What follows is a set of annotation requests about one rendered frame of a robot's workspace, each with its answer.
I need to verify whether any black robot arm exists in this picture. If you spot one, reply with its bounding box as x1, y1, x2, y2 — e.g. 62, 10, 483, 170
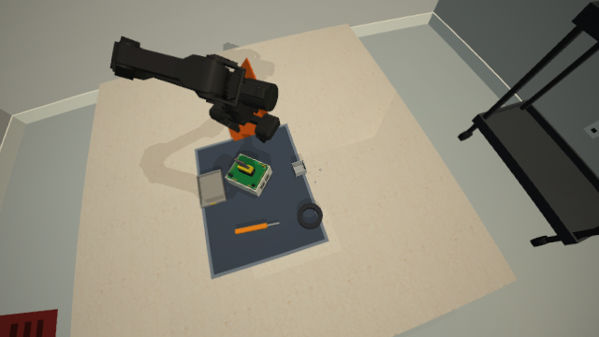
110, 36, 278, 113

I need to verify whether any dark grey work mat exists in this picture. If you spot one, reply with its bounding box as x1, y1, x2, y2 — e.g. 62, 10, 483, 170
195, 124, 329, 280

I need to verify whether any yellow power plug with grey cables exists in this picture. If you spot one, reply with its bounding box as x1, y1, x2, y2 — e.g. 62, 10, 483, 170
234, 158, 253, 174

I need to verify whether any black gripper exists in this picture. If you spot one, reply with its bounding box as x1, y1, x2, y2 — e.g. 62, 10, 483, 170
210, 101, 280, 143

